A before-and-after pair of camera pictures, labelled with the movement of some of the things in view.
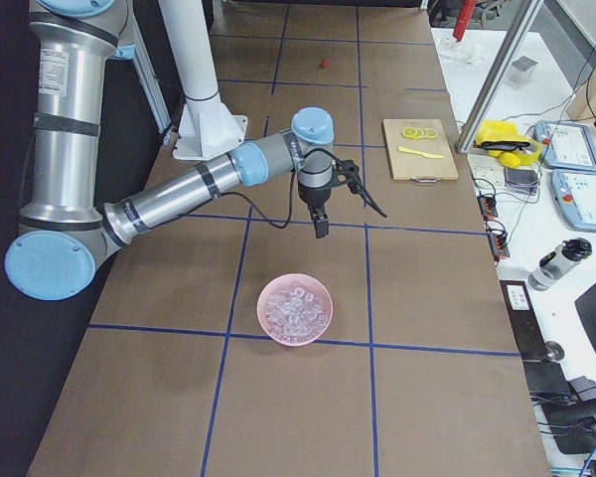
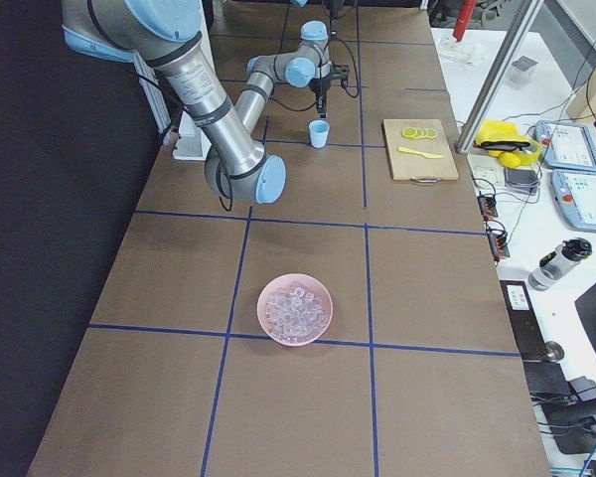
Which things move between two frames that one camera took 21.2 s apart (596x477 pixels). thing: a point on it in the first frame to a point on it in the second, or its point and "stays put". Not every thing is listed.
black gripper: [346, 171] to [340, 72]
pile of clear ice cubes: [295, 315] stays put
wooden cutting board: [412, 166] stays put
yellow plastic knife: [420, 153] stays put
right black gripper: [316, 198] to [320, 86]
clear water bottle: [558, 262] stays put
